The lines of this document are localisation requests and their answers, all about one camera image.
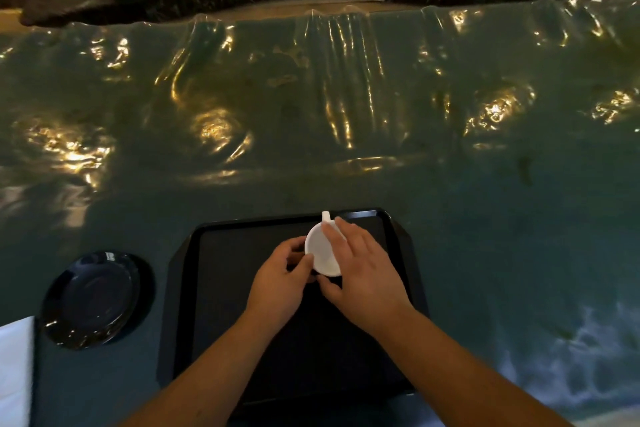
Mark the person's left hand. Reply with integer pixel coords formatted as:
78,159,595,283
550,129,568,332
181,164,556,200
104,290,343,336
244,236,316,338

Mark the person's right hand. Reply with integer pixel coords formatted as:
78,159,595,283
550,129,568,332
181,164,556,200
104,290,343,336
316,216,417,338

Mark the white ceramic cup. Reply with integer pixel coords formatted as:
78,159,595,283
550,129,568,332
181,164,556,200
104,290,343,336
304,210,346,278

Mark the person's left forearm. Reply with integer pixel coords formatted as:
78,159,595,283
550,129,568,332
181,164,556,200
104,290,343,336
120,309,281,427

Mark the person's right forearm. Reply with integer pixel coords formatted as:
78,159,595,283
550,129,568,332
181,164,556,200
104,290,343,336
374,307,573,427

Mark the black plastic serving tray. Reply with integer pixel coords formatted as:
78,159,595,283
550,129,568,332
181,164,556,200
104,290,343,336
157,208,431,410

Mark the clear plastic table cover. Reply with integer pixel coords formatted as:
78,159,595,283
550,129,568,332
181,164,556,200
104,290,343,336
0,0,640,427

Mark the black glossy plate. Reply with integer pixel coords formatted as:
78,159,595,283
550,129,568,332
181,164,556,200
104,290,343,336
47,252,156,342
41,252,142,348

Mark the white cloth napkin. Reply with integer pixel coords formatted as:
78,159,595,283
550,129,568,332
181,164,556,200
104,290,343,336
0,317,36,427

